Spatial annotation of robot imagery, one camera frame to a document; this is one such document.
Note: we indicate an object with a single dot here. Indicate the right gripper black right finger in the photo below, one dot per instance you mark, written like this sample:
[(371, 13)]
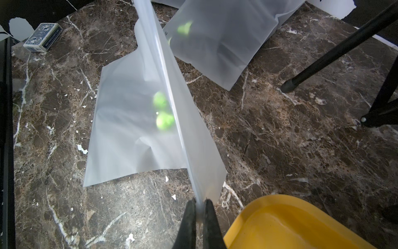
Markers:
[(212, 236)]

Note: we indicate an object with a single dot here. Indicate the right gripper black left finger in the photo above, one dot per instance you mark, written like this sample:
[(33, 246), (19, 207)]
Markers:
[(186, 237)]

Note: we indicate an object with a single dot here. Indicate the stack of clear zip-top bags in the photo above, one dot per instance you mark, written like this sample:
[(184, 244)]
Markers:
[(124, 137)]

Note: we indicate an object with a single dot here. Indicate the yellow plastic tray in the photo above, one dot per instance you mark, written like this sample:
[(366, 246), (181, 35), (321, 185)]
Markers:
[(287, 222)]

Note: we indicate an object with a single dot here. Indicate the small printed card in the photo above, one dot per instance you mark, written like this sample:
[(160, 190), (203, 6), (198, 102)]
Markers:
[(43, 37)]

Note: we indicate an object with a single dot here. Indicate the black perforated music stand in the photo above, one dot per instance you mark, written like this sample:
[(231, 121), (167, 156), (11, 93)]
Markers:
[(358, 78)]

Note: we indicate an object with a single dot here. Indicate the black front mounting rail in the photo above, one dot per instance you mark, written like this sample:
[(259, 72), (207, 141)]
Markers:
[(8, 232)]

